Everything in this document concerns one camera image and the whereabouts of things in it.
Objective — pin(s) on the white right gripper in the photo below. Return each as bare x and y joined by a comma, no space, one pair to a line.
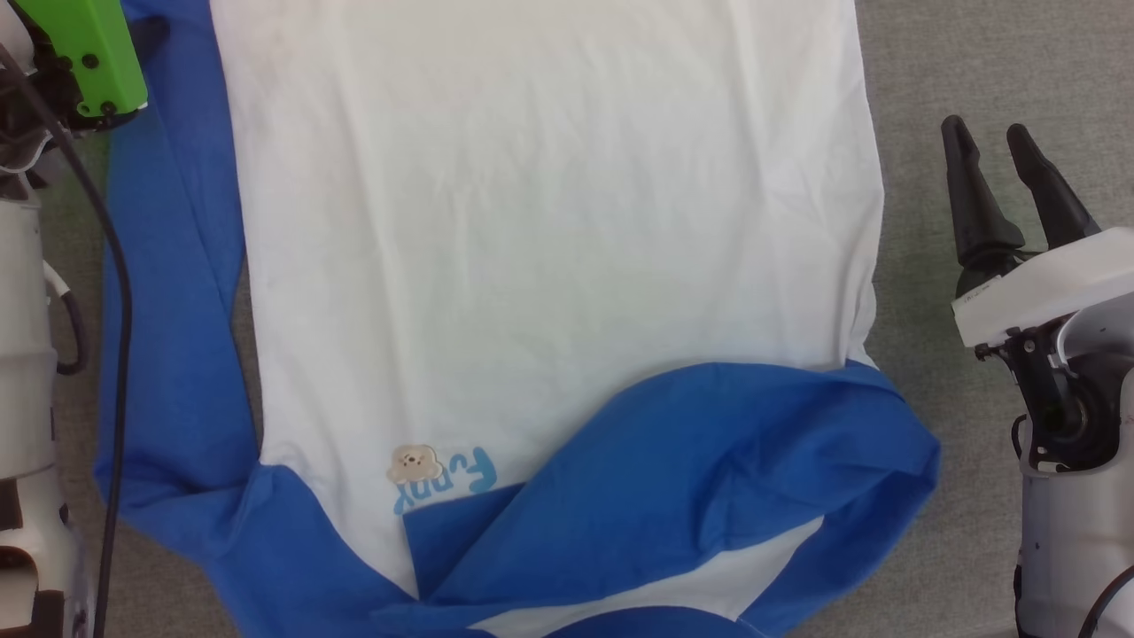
1054,283

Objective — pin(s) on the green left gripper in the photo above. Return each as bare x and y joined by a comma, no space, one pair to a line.
93,49

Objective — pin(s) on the blue and white garment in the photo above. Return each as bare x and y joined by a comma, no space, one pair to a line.
532,221

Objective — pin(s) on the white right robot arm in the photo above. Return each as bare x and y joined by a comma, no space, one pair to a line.
1072,532

